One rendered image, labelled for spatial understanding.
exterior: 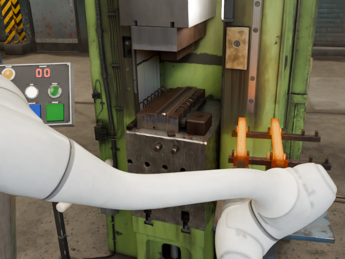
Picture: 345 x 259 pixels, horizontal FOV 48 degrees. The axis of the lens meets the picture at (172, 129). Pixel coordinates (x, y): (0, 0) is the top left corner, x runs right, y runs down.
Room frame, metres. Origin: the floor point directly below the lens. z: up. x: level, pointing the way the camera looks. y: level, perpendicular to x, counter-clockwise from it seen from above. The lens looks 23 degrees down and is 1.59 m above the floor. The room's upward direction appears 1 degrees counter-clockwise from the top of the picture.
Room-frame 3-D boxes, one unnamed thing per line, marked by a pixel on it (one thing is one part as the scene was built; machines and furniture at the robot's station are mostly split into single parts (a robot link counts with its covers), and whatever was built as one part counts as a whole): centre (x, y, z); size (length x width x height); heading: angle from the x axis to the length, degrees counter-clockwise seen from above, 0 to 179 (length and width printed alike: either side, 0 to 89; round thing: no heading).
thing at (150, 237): (1.76, -0.06, 0.23); 0.55 x 0.37 x 0.47; 159
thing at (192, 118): (1.57, -0.12, 0.95); 0.12 x 0.08 x 0.06; 159
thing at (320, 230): (1.19, -0.36, 0.75); 0.40 x 0.30 x 0.02; 78
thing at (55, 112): (1.58, 0.51, 1.01); 0.07 x 0.05 x 0.07; 94
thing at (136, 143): (1.76, -0.06, 0.69); 0.56 x 0.38 x 0.45; 159
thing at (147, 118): (1.77, -0.01, 0.96); 0.42 x 0.20 x 0.09; 159
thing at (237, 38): (1.59, -0.27, 1.27); 0.09 x 0.02 x 0.17; 69
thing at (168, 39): (1.77, -0.01, 1.32); 0.42 x 0.20 x 0.10; 159
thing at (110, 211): (1.82, 0.36, 0.36); 0.09 x 0.07 x 0.12; 69
